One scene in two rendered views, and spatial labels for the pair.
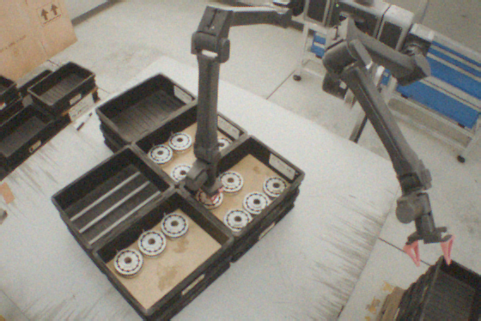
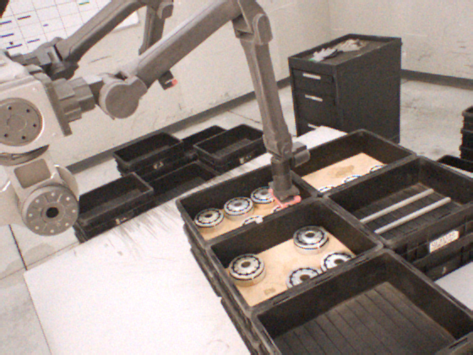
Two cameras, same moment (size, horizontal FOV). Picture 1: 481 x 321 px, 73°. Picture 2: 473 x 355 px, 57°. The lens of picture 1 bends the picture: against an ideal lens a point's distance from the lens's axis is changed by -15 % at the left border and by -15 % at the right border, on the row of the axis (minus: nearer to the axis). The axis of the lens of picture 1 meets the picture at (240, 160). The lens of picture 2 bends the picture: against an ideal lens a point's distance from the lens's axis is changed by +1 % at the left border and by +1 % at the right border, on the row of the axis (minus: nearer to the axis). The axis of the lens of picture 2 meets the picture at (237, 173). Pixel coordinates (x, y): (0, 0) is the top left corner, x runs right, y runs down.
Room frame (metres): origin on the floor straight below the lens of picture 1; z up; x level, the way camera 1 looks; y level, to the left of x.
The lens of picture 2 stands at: (1.89, 0.63, 1.69)
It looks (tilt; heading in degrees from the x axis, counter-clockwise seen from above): 29 degrees down; 213
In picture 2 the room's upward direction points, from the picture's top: 11 degrees counter-clockwise
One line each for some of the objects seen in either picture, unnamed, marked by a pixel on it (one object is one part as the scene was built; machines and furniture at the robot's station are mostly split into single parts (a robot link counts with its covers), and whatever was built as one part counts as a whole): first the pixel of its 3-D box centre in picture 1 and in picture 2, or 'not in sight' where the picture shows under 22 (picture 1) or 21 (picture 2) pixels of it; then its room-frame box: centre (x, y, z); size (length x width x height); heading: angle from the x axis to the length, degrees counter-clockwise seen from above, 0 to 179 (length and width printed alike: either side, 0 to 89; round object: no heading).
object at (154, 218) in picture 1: (163, 254); (344, 172); (0.56, 0.23, 0.87); 0.40 x 0.30 x 0.11; 142
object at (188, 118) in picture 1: (190, 148); (291, 263); (1.06, 0.21, 0.87); 0.40 x 0.30 x 0.11; 142
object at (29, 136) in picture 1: (27, 146); not in sight; (1.42, 1.42, 0.31); 0.40 x 0.30 x 0.34; 152
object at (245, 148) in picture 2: not in sight; (237, 171); (-0.15, -0.69, 0.37); 0.40 x 0.30 x 0.45; 152
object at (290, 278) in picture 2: (179, 141); (305, 279); (1.10, 0.27, 0.86); 0.10 x 0.10 x 0.01
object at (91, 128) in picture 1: (106, 115); not in sight; (1.38, 0.73, 0.70); 0.33 x 0.23 x 0.01; 152
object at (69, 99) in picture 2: (286, 2); (68, 99); (1.31, -0.11, 1.45); 0.09 x 0.08 x 0.12; 62
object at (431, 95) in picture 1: (447, 83); not in sight; (2.26, -1.52, 0.60); 0.72 x 0.03 x 0.56; 62
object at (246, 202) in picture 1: (256, 202); (238, 205); (0.83, -0.08, 0.86); 0.10 x 0.10 x 0.01
